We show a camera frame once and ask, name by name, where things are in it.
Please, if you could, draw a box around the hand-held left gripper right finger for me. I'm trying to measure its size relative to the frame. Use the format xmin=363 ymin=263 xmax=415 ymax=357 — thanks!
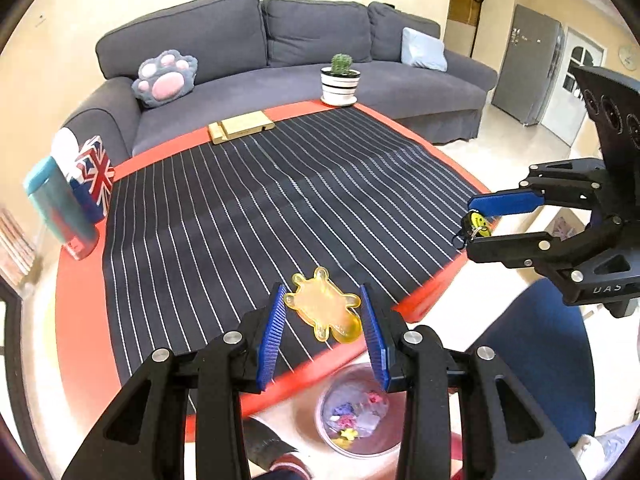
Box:
xmin=358 ymin=284 xmax=587 ymax=480

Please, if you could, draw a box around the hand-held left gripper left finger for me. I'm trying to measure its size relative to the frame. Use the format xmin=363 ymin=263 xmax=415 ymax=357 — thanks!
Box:
xmin=62 ymin=282 xmax=290 ymax=480

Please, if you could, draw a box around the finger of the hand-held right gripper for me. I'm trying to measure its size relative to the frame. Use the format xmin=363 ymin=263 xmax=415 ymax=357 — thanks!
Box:
xmin=467 ymin=157 xmax=607 ymax=218
xmin=465 ymin=216 xmax=625 ymax=273

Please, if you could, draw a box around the yellow smiley keychain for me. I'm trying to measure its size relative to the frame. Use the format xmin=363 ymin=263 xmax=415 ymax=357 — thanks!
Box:
xmin=452 ymin=211 xmax=493 ymax=250

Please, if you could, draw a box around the yellow translucent turtle toy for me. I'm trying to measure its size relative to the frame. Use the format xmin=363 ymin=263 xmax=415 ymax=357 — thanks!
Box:
xmin=284 ymin=267 xmax=363 ymax=345

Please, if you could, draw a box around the pile of colourful small items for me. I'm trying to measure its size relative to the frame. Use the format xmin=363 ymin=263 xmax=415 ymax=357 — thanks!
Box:
xmin=325 ymin=382 xmax=388 ymax=443

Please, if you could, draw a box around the white door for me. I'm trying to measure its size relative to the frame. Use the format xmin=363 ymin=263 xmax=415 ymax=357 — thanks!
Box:
xmin=540 ymin=27 xmax=608 ymax=148

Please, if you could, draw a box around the person's black shoe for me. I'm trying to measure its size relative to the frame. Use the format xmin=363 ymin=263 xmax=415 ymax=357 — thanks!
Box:
xmin=242 ymin=415 xmax=301 ymax=478

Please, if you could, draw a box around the person's right leg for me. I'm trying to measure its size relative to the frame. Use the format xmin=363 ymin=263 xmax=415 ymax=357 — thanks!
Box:
xmin=465 ymin=280 xmax=598 ymax=448

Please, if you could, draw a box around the black white-striped table mat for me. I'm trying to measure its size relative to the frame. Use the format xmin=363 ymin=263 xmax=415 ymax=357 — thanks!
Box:
xmin=102 ymin=102 xmax=493 ymax=378

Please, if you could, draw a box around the grey refrigerator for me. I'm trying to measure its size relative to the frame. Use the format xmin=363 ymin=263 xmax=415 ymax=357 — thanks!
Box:
xmin=491 ymin=4 xmax=566 ymax=127

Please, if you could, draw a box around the light blue cushion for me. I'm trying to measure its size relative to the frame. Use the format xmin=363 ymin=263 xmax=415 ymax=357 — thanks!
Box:
xmin=401 ymin=27 xmax=448 ymax=72

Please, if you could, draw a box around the red table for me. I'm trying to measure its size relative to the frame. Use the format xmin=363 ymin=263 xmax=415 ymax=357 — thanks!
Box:
xmin=55 ymin=100 xmax=501 ymax=443

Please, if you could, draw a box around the potted cactus striped white pot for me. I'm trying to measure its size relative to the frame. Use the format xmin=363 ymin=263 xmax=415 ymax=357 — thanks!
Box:
xmin=320 ymin=53 xmax=362 ymax=107

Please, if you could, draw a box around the wooden door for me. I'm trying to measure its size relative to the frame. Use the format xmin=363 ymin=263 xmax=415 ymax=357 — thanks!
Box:
xmin=446 ymin=0 xmax=488 ymax=58

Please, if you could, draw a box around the person's white printed clothing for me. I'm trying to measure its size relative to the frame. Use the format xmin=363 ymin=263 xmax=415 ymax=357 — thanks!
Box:
xmin=572 ymin=420 xmax=640 ymax=467

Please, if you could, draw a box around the wooden phone stand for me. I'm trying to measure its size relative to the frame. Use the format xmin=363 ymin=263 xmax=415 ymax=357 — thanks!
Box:
xmin=207 ymin=110 xmax=275 ymax=146

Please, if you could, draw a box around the flag print tin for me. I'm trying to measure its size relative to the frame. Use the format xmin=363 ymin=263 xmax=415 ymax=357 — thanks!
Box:
xmin=67 ymin=135 xmax=116 ymax=223

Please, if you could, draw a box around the teal tumbler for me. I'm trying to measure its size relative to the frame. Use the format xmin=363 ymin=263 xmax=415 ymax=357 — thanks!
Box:
xmin=24 ymin=155 xmax=101 ymax=261

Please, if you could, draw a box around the stack of brown boards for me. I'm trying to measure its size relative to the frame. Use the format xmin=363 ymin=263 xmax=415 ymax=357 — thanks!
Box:
xmin=0 ymin=205 xmax=36 ymax=286

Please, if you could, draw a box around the white cloth item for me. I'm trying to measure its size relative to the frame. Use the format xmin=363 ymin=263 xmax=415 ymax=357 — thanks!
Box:
xmin=51 ymin=128 xmax=83 ymax=178

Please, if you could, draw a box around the grey pink paw cushion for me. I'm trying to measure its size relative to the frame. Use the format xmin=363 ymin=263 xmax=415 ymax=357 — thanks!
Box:
xmin=131 ymin=50 xmax=198 ymax=109

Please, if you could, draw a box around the grey sofa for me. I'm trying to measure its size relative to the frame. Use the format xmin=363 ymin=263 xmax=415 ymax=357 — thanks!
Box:
xmin=60 ymin=0 xmax=500 ymax=161

